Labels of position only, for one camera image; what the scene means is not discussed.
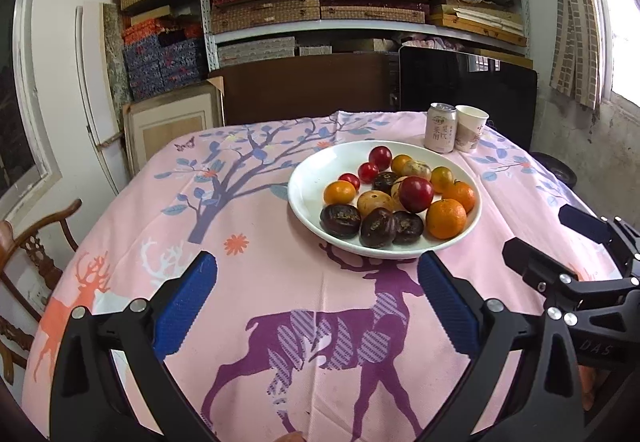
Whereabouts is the grey marble slab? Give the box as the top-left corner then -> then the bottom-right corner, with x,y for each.
102,3 -> 135,123

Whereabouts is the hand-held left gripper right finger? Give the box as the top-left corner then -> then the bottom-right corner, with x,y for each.
417,250 -> 586,442

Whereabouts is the dark brown wooden board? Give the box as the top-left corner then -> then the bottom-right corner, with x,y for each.
220,53 -> 401,126

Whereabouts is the white framed window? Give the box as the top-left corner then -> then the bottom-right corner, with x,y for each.
0,0 -> 63,223

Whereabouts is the carved wooden chair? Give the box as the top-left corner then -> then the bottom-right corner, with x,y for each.
0,198 -> 83,385

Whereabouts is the dark red cherry tomato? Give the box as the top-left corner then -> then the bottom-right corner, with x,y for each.
369,146 -> 393,172

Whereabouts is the pink printed tablecloth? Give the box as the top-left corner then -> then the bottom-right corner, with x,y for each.
22,110 -> 631,442

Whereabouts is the bright window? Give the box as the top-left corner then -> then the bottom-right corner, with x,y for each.
582,0 -> 640,108

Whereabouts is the yellow tomato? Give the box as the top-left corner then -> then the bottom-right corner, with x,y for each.
430,166 -> 454,194

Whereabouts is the white leaning board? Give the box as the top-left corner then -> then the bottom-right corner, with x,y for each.
75,4 -> 126,195

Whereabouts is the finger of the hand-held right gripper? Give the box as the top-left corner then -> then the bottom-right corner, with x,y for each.
557,203 -> 640,263
501,237 -> 640,310

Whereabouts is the small golden pepino melon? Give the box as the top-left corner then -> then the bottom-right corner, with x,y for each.
356,190 -> 396,218

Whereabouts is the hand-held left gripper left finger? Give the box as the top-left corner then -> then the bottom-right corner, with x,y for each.
48,250 -> 218,442

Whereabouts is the black flat screen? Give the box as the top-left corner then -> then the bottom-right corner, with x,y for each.
398,45 -> 538,153

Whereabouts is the large red tomato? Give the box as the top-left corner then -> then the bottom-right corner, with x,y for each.
398,175 -> 435,214

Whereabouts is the white paper cup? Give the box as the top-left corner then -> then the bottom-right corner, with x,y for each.
455,105 -> 490,153

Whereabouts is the white oval plate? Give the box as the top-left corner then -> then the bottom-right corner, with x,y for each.
287,140 -> 482,258

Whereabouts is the pink drink can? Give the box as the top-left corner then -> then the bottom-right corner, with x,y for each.
425,102 -> 458,154

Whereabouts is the tangerine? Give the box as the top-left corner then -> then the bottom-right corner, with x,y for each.
442,181 -> 477,214
425,198 -> 468,240

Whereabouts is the black round wheel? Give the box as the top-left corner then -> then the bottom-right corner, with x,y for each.
530,151 -> 577,188

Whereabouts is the stack of blue patterned boxes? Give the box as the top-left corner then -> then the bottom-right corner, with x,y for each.
121,17 -> 208,102

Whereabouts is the dark water chestnut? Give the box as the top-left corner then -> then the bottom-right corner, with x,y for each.
320,204 -> 362,239
360,208 -> 398,249
372,171 -> 401,195
392,210 -> 425,244

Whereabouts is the beige checked curtain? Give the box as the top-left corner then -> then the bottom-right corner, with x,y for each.
549,0 -> 613,110

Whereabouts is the wooden framed panel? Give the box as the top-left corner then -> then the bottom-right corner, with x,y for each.
122,84 -> 224,175

